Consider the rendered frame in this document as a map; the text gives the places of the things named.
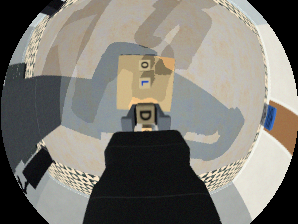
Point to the tan block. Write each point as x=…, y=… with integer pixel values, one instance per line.
x=144, y=65
x=145, y=113
x=146, y=127
x=144, y=82

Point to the tan flat mat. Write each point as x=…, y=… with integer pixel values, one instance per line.
x=162, y=77

